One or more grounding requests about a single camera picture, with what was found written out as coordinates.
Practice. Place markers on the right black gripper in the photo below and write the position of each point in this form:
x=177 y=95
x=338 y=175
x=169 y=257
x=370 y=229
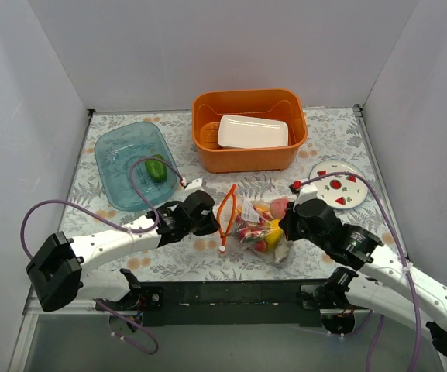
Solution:
x=287 y=223

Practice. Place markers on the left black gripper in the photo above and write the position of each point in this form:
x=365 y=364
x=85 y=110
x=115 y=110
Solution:
x=209 y=223

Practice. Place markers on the red fake strawberries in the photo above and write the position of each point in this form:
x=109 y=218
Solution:
x=251 y=233

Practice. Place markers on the orange yellow fake mango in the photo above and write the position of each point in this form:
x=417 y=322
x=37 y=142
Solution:
x=262 y=209

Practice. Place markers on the clear zip top bag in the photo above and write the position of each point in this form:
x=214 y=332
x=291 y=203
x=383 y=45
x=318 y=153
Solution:
x=235 y=203

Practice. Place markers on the green fake bell pepper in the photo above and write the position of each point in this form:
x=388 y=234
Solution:
x=156 y=168

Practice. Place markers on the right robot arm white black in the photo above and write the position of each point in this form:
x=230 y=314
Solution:
x=370 y=275

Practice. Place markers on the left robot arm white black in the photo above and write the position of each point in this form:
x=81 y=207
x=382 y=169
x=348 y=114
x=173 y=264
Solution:
x=60 y=271

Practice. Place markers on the pink fake peach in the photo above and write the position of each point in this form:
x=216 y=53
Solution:
x=278 y=207

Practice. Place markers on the yellow fake bell pepper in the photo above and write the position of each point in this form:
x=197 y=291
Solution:
x=274 y=235

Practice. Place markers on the watermelon pattern round plate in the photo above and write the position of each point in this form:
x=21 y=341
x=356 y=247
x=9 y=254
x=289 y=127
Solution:
x=340 y=191

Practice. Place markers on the floral table mat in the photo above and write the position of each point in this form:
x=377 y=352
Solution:
x=333 y=134

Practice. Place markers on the white rectangular tray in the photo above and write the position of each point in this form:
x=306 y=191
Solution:
x=244 y=132

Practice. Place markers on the teal transparent plastic tray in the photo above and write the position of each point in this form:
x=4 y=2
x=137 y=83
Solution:
x=120 y=155

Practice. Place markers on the orange plastic bin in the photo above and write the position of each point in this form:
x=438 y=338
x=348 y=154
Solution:
x=275 y=104

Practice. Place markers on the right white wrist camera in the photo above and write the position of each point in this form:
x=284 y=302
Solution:
x=304 y=191

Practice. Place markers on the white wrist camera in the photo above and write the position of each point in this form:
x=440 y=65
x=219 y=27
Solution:
x=304 y=191
x=192 y=186

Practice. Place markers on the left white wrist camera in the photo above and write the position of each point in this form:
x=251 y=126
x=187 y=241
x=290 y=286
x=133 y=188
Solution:
x=192 y=186

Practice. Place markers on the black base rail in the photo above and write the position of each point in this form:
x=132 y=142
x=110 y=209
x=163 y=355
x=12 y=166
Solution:
x=295 y=302

